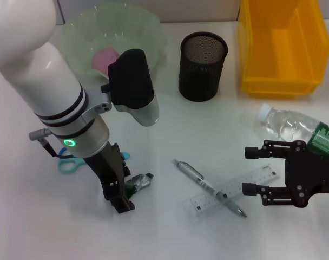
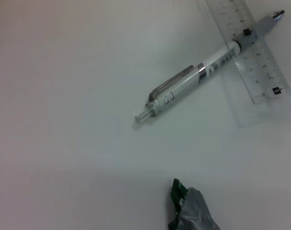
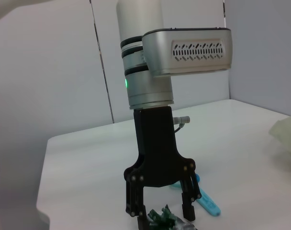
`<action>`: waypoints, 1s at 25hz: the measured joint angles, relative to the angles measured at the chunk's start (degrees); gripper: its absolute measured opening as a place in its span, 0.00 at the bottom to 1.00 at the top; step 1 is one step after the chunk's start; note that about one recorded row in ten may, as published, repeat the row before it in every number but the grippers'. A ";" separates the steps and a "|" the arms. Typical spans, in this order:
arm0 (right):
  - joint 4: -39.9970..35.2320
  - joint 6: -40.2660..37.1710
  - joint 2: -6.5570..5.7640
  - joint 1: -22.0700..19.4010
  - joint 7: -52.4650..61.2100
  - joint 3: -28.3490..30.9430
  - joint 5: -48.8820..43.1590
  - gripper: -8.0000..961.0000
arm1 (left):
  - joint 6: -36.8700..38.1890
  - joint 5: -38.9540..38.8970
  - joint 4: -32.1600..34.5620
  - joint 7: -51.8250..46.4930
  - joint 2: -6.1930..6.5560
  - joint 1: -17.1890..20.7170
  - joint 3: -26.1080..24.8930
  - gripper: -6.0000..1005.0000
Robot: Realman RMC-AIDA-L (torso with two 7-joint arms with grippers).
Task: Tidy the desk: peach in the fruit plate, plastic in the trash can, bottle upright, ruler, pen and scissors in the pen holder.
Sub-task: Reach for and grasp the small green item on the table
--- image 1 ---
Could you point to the silver ballpoint pen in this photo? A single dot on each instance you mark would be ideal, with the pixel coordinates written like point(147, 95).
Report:
point(197, 176)

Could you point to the green silver plastic wrapper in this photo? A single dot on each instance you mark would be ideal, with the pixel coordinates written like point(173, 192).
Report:
point(141, 182)

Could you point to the transparent plastic ruler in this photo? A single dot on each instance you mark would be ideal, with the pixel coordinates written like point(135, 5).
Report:
point(207, 201)

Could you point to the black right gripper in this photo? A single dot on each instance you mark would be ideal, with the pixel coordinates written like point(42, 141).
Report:
point(308, 176)

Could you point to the clear water bottle green label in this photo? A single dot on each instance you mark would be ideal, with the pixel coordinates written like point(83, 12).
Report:
point(289, 127)

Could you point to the blue scissors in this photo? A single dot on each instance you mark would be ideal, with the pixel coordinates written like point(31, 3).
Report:
point(69, 165)

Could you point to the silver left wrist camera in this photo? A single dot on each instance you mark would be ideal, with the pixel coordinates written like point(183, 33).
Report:
point(132, 81)

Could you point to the black mesh pen holder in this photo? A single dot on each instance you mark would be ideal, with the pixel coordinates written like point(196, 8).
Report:
point(199, 75)

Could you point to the yellow plastic bin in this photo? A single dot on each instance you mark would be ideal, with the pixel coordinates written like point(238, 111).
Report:
point(283, 54)

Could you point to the green translucent fruit bowl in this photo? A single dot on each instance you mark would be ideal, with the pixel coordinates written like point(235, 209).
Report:
point(143, 32)

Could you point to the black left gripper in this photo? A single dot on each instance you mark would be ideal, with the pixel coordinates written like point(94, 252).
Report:
point(107, 168)

